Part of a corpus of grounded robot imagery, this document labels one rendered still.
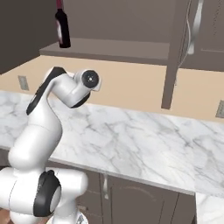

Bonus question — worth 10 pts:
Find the grey wall outlet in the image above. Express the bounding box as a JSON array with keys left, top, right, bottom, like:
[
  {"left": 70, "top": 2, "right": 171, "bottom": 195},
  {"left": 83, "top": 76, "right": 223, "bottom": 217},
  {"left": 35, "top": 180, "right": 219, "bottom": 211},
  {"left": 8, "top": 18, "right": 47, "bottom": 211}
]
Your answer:
[
  {"left": 215, "top": 100, "right": 224, "bottom": 119},
  {"left": 17, "top": 74, "right": 31, "bottom": 92}
]

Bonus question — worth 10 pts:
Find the silver curved cabinet handle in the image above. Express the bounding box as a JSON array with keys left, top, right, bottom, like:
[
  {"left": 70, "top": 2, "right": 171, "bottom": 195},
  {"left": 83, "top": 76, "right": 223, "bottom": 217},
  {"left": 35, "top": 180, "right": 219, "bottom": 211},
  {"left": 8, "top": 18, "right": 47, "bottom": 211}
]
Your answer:
[{"left": 186, "top": 0, "right": 205, "bottom": 56}]

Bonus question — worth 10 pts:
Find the silver base cabinet handle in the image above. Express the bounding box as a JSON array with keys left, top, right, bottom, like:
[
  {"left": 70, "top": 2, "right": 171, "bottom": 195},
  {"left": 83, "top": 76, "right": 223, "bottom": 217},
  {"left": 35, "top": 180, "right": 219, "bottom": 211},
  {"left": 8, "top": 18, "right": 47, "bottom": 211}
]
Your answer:
[{"left": 101, "top": 172, "right": 110, "bottom": 201}]

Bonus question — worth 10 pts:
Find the narrow brown base cabinet door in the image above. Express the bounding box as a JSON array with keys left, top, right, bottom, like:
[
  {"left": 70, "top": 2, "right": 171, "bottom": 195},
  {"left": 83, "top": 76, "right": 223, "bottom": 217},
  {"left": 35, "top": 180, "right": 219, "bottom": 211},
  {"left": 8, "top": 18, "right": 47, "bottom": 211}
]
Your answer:
[{"left": 76, "top": 170, "right": 103, "bottom": 224}]

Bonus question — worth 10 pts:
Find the open brown wall cabinet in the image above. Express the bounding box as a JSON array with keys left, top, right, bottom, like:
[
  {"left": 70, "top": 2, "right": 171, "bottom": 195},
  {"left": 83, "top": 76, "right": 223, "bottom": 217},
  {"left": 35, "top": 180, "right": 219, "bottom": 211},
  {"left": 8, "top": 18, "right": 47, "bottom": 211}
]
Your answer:
[{"left": 38, "top": 0, "right": 177, "bottom": 67}]

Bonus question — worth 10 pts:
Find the brown cabinet door, wide panel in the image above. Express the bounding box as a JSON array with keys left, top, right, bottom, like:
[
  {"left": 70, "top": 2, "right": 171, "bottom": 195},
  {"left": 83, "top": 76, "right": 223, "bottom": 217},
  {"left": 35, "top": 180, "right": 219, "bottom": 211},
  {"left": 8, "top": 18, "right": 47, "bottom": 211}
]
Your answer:
[{"left": 0, "top": 0, "right": 58, "bottom": 75}]

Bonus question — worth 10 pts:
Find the dark red wine bottle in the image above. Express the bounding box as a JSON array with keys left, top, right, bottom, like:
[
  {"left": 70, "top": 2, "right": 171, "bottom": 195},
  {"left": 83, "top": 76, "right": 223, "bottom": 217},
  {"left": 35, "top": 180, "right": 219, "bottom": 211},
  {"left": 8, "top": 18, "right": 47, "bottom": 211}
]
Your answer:
[{"left": 54, "top": 0, "right": 72, "bottom": 49}]

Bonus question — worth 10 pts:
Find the brown wall cabinet door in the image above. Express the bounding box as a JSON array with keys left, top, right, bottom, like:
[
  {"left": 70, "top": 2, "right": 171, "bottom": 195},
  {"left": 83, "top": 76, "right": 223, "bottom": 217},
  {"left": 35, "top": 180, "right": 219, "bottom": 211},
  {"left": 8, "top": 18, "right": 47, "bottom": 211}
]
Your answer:
[{"left": 178, "top": 0, "right": 224, "bottom": 73}]

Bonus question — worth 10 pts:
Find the wide brown base cabinet door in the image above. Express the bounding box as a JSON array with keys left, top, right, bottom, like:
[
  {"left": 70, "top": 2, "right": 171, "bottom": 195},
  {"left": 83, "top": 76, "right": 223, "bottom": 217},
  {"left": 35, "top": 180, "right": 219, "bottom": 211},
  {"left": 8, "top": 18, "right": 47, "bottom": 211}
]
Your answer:
[{"left": 106, "top": 174, "right": 180, "bottom": 224}]

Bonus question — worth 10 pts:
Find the brown cabinet door, narrow edge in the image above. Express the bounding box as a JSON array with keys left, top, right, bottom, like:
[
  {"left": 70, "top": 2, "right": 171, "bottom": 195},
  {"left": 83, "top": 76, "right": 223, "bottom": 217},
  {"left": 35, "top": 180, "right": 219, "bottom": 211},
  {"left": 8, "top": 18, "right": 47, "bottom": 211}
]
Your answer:
[{"left": 160, "top": 0, "right": 191, "bottom": 110}]

